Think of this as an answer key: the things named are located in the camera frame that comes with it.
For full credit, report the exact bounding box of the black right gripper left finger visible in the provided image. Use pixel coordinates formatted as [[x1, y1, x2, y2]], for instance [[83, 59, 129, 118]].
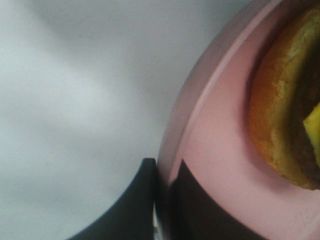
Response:
[[71, 158, 157, 240]]

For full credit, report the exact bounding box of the pink round plate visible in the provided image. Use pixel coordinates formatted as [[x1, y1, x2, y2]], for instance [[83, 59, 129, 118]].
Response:
[[156, 0, 320, 240]]

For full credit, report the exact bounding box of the burger with lettuce and cheese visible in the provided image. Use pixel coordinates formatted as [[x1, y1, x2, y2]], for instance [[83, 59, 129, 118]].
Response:
[[248, 3, 320, 190]]

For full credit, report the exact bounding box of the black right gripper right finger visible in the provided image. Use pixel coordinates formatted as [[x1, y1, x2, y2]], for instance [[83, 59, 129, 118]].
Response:
[[170, 162, 253, 240]]

